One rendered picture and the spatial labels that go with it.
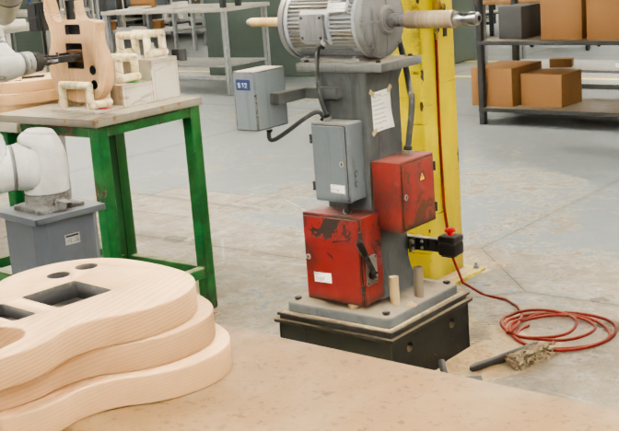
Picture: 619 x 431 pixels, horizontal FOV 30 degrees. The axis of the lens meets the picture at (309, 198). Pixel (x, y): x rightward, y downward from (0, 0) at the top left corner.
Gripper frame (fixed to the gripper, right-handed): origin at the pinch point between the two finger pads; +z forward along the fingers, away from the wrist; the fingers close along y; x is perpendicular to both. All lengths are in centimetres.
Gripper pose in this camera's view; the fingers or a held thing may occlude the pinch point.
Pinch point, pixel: (74, 56)
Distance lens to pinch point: 465.6
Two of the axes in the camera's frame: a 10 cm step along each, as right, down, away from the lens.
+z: 6.5, -2.1, 7.3
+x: -0.7, -9.7, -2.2
